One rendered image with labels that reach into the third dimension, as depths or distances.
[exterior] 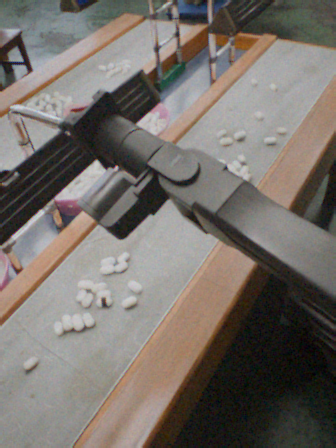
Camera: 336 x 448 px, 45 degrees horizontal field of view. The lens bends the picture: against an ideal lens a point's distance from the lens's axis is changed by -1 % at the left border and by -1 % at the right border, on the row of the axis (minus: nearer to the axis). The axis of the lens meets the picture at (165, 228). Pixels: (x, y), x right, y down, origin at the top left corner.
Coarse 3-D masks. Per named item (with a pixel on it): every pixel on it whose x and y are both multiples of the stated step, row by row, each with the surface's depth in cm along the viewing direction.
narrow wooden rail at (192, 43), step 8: (200, 24) 182; (192, 32) 177; (200, 32) 177; (208, 32) 183; (184, 40) 172; (192, 40) 174; (200, 40) 180; (208, 40) 186; (168, 48) 168; (184, 48) 171; (192, 48) 176; (200, 48) 182; (160, 56) 164; (168, 56) 163; (184, 56) 173; (192, 56) 179; (152, 64) 160; (168, 64) 165; (152, 72) 158; (152, 80) 160
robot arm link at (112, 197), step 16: (160, 160) 43; (176, 160) 42; (192, 160) 42; (112, 176) 46; (176, 176) 41; (192, 176) 41; (96, 192) 46; (112, 192) 45; (128, 192) 45; (144, 192) 45; (160, 192) 47; (96, 208) 45; (112, 208) 45; (128, 208) 44; (144, 208) 46; (160, 208) 48; (112, 224) 44; (128, 224) 46
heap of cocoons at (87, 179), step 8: (96, 160) 127; (88, 168) 125; (96, 168) 122; (80, 176) 121; (88, 176) 121; (96, 176) 121; (72, 184) 119; (80, 184) 118; (88, 184) 118; (64, 192) 116; (72, 192) 116; (80, 192) 115
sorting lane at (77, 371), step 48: (288, 48) 163; (240, 96) 142; (288, 96) 139; (192, 144) 126; (240, 144) 124; (96, 240) 103; (144, 240) 101; (192, 240) 100; (48, 288) 94; (144, 288) 92; (0, 336) 87; (48, 336) 86; (96, 336) 85; (144, 336) 84; (0, 384) 80; (48, 384) 79; (96, 384) 78; (0, 432) 73; (48, 432) 73
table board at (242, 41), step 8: (216, 40) 185; (224, 40) 182; (240, 40) 178; (248, 40) 176; (256, 40) 174; (280, 40) 169; (288, 40) 168; (240, 48) 181; (248, 48) 179; (328, 48) 160
